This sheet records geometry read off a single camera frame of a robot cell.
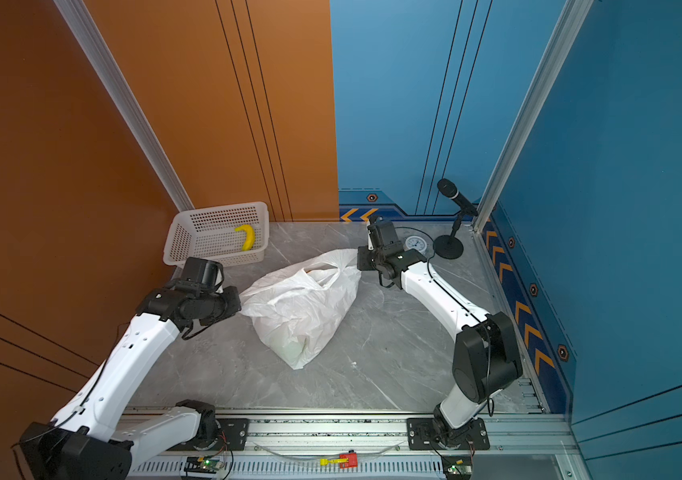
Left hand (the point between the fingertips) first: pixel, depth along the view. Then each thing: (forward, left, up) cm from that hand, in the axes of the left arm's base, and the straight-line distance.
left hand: (240, 300), depth 79 cm
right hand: (+15, -32, +2) cm, 36 cm away
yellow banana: (+36, +10, -14) cm, 40 cm away
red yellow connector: (-33, -29, -15) cm, 46 cm away
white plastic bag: (-2, -15, -2) cm, 15 cm away
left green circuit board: (-34, +5, -18) cm, 39 cm away
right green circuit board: (-34, -55, -18) cm, 67 cm away
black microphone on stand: (+33, -67, -15) cm, 76 cm away
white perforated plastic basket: (+39, +18, -16) cm, 46 cm away
